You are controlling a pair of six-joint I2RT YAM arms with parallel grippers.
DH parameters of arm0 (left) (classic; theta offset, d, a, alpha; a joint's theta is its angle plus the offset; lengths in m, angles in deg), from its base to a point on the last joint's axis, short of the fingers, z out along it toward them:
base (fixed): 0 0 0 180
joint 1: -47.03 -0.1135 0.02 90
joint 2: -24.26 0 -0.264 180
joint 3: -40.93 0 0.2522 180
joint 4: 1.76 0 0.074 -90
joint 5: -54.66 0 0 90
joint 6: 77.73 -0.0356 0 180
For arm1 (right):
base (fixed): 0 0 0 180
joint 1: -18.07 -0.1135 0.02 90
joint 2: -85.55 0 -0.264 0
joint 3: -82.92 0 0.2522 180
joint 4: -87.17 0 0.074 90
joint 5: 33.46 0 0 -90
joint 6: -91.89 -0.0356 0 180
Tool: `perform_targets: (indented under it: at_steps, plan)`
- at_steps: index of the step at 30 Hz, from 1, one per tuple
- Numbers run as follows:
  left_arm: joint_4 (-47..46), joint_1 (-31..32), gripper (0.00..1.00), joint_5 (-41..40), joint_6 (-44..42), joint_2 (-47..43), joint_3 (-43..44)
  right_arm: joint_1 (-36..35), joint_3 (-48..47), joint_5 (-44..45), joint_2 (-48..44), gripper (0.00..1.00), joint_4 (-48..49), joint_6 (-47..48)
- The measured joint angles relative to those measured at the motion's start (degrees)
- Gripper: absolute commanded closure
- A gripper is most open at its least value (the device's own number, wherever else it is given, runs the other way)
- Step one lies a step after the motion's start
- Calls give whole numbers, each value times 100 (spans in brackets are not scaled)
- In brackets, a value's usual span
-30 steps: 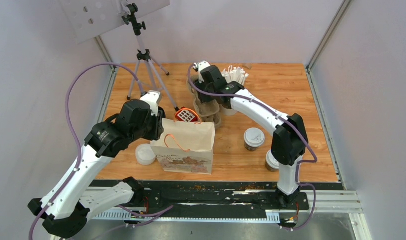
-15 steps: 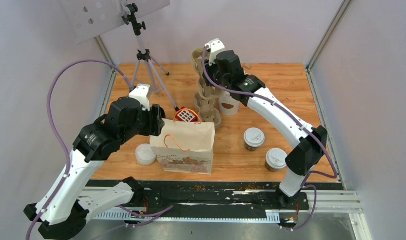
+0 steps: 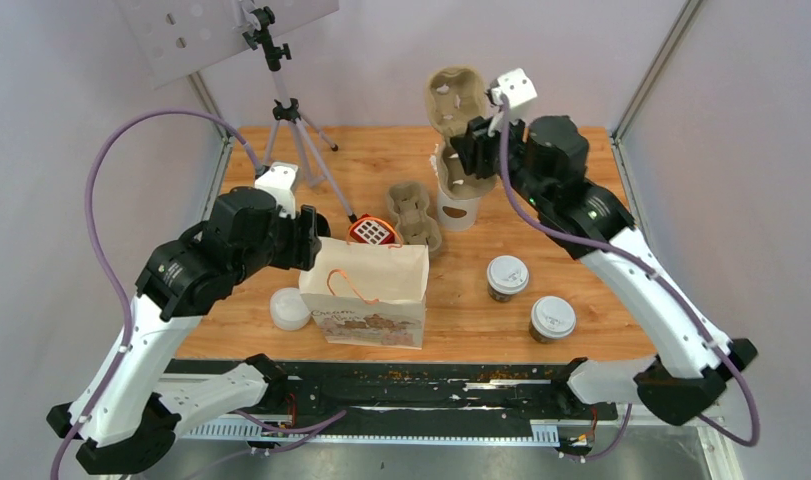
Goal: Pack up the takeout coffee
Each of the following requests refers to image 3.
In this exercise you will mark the single brown pulp cup carrier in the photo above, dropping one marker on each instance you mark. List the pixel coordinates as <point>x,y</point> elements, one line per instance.
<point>453,96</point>

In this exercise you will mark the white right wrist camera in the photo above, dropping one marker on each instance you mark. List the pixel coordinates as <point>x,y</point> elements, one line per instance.
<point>515,93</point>

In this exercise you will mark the paper bag with orange handles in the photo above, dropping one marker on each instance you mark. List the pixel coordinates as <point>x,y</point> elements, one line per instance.
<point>364,294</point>

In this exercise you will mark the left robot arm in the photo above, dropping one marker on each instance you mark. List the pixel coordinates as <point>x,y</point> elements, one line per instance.
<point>123,424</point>

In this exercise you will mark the clear brown printed coffee cup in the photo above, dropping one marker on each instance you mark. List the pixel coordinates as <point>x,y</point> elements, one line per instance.
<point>501,295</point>

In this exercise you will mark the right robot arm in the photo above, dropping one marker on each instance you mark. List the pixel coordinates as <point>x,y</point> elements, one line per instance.
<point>546,166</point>

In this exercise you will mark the red white block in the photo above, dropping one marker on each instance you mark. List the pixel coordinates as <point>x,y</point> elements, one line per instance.
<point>372,230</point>

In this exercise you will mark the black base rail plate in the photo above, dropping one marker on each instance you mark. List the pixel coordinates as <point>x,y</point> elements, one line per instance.
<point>428,399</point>

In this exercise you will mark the lidded coffee cup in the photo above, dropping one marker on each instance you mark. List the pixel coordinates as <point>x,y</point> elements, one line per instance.
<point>551,318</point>

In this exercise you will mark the white cup lid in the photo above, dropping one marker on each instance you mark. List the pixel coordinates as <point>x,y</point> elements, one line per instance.
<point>507,275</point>

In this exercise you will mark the bundle of white wrapped straws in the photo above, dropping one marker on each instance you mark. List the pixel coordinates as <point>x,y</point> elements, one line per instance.
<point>437,162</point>

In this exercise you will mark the silver tripod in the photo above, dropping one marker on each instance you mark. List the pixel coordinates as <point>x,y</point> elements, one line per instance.
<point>287,111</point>

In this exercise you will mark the dark cup of coffee beans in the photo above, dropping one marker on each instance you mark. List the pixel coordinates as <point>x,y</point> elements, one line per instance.
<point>322,226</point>

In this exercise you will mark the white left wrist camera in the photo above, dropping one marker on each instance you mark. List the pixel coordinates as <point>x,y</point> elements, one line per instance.
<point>280,181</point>

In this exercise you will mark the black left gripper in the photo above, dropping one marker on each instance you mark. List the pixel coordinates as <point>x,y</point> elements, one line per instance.
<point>303,251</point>

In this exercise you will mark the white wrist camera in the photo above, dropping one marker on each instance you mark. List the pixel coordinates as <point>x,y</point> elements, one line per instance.
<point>515,93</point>
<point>280,181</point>

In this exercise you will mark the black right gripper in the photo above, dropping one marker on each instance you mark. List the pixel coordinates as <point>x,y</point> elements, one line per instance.
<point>467,147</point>

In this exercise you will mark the grey perforated board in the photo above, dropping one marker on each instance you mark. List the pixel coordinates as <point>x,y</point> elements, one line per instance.
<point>179,38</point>

